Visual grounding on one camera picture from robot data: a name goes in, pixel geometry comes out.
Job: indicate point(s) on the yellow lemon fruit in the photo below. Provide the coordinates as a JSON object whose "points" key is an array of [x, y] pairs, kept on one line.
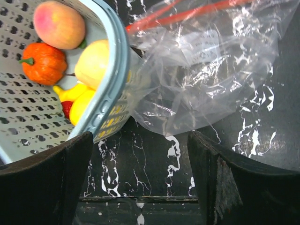
{"points": [[79, 106]]}

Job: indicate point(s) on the orange pumpkin toy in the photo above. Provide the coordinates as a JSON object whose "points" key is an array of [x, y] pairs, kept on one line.
{"points": [[43, 63]]}

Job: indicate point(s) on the light blue plastic basket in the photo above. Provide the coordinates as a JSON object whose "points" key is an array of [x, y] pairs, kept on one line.
{"points": [[31, 116]]}

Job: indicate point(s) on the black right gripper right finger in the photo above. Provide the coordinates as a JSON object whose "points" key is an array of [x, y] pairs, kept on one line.
{"points": [[233, 189]]}

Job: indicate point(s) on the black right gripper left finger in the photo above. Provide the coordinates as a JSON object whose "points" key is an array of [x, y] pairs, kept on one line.
{"points": [[44, 189]]}

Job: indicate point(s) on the pink orange peach fruit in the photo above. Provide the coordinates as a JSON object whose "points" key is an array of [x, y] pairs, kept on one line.
{"points": [[59, 25]]}

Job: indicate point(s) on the red strawberry toy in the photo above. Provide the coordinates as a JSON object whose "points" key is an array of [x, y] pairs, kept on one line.
{"points": [[66, 107]]}

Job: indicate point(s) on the red zipper clear bag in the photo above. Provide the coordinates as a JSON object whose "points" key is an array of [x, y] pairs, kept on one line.
{"points": [[202, 59]]}

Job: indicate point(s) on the yellow banana toy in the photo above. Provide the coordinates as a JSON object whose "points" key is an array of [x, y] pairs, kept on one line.
{"points": [[70, 94]]}

